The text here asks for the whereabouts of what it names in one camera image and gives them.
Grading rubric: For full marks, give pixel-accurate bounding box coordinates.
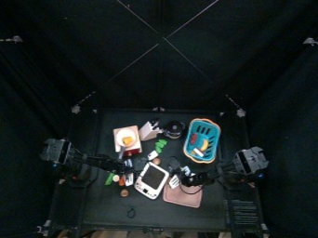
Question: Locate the teal basket with orange rim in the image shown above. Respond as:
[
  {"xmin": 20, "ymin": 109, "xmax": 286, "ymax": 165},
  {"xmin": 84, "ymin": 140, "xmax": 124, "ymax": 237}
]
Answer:
[{"xmin": 183, "ymin": 117, "xmax": 221, "ymax": 165}]

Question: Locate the white daikon radish piece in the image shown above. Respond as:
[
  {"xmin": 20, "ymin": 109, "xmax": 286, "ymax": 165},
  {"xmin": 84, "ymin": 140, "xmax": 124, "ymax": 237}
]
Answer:
[{"xmin": 147, "ymin": 150, "xmax": 160, "ymax": 162}]

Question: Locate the wooden box with red drawer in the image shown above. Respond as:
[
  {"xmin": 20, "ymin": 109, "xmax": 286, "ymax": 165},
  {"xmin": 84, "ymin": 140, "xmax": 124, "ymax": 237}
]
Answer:
[{"xmin": 112, "ymin": 125, "xmax": 143, "ymax": 157}]

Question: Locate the pink square toy plate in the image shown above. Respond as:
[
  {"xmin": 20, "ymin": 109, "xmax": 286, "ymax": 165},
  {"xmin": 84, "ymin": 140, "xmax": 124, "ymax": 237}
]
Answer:
[{"xmin": 161, "ymin": 179, "xmax": 204, "ymax": 209}]

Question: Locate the green toy pea pod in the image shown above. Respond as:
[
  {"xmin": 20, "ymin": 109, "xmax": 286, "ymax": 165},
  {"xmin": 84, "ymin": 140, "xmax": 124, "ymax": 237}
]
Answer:
[{"xmin": 153, "ymin": 139, "xmax": 168, "ymax": 154}]

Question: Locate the black cable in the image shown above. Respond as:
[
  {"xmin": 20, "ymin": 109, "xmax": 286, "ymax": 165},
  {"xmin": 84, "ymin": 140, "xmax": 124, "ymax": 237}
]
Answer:
[{"xmin": 180, "ymin": 184, "xmax": 204, "ymax": 196}]

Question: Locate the white toy induction cooktop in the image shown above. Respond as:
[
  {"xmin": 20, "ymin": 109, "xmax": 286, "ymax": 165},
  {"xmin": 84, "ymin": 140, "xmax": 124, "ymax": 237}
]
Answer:
[{"xmin": 132, "ymin": 161, "xmax": 169, "ymax": 201}]

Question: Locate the green toy vegetable with white slice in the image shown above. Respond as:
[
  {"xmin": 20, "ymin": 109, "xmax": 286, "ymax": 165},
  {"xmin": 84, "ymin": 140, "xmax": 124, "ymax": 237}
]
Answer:
[{"xmin": 102, "ymin": 172, "xmax": 116, "ymax": 187}]

